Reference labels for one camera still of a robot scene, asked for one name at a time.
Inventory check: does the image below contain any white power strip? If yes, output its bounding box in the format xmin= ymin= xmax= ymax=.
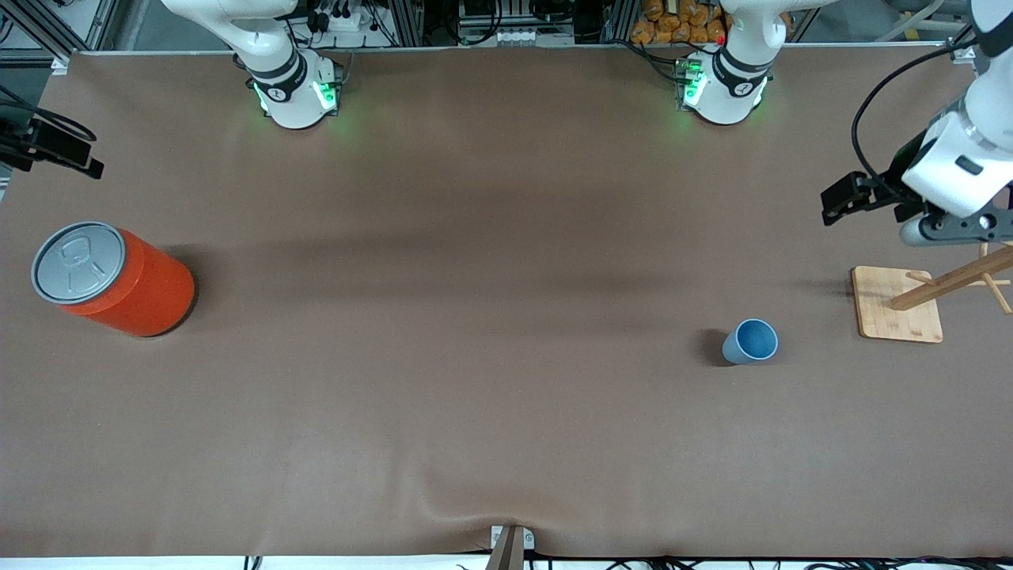
xmin=313 ymin=6 xmax=366 ymax=32

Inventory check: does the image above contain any white terminal block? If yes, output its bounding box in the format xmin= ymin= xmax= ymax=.
xmin=491 ymin=28 xmax=575 ymax=46

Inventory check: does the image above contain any pile of orange snacks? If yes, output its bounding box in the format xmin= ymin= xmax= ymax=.
xmin=631 ymin=0 xmax=729 ymax=45

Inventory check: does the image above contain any aluminium frame corner bracket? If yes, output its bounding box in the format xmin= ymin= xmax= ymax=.
xmin=946 ymin=0 xmax=990 ymax=64

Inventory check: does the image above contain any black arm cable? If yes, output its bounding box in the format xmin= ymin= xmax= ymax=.
xmin=0 ymin=83 xmax=97 ymax=143
xmin=851 ymin=36 xmax=982 ymax=187

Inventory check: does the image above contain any orange can with grey lid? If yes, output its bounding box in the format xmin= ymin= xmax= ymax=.
xmin=31 ymin=221 xmax=197 ymax=339

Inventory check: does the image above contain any brown table cloth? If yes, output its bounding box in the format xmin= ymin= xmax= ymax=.
xmin=0 ymin=44 xmax=1013 ymax=559

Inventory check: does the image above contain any aluminium frame post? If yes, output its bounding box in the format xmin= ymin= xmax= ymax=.
xmin=604 ymin=0 xmax=639 ymax=44
xmin=384 ymin=0 xmax=426 ymax=47

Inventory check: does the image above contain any light blue plastic cup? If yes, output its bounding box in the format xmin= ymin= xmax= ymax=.
xmin=721 ymin=318 xmax=780 ymax=366

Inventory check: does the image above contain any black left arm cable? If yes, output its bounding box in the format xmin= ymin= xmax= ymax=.
xmin=851 ymin=36 xmax=982 ymax=187

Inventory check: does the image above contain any wooden mug tree stand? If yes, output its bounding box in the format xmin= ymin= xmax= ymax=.
xmin=851 ymin=237 xmax=1013 ymax=344

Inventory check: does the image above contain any metal bracket with brown post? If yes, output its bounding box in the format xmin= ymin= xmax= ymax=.
xmin=484 ymin=524 xmax=536 ymax=570

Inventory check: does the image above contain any aluminium frame beam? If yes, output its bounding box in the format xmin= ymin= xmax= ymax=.
xmin=0 ymin=0 xmax=120 ymax=63

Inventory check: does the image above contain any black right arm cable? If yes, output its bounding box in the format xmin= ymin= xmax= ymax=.
xmin=0 ymin=83 xmax=97 ymax=143

